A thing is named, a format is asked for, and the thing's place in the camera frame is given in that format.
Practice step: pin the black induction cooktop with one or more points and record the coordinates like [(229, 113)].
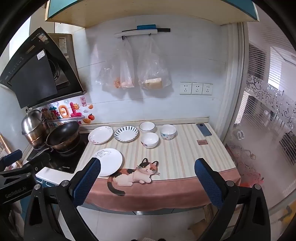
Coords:
[(67, 160)]

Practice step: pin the colourful wall stickers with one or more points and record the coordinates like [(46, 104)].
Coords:
[(64, 112)]

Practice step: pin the stainless steel stock pot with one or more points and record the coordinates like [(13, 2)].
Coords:
[(31, 125)]

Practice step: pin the clear plastic bag orange contents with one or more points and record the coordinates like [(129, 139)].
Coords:
[(120, 69)]

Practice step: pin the white plate pink floral print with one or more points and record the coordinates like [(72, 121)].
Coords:
[(100, 135)]

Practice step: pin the wooden wall cabinet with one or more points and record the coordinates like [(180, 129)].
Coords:
[(150, 14)]

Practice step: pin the white door frame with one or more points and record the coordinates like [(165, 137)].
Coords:
[(232, 81)]

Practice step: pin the white bowl blue pattern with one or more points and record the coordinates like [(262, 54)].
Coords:
[(167, 132)]

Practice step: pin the clear plastic bag beige contents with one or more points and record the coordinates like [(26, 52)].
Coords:
[(153, 69)]

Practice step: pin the white plate grey floral print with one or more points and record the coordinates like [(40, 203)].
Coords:
[(111, 162)]

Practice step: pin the frosted patterned glass door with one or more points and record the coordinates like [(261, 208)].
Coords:
[(261, 129)]

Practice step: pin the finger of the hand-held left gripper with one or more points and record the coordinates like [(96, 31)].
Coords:
[(12, 157), (38, 161)]

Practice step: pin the blue roll on hook rail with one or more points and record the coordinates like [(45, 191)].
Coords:
[(146, 26)]

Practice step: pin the wooden board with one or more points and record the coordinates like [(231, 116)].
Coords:
[(5, 144)]

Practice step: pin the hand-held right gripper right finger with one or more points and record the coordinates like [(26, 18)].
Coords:
[(208, 183)]

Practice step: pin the small brown card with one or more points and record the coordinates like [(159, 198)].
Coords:
[(201, 142)]

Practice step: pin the blue smartphone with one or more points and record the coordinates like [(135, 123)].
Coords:
[(204, 129)]

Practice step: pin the white bowl floral print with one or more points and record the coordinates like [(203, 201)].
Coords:
[(149, 140)]

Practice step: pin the white plate blue leaf pattern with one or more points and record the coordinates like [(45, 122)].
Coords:
[(126, 133)]

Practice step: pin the white wall power socket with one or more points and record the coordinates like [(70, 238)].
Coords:
[(207, 89), (185, 88), (197, 89)]

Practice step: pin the white bowl dark rim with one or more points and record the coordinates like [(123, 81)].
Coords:
[(147, 127)]

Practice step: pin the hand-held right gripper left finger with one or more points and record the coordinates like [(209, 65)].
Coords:
[(87, 182)]

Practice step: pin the black range hood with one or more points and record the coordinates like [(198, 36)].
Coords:
[(30, 76)]

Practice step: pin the striped cat-print table cloth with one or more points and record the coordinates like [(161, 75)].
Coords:
[(180, 162)]

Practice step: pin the white wall hook rail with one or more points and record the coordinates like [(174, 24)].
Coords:
[(136, 33)]

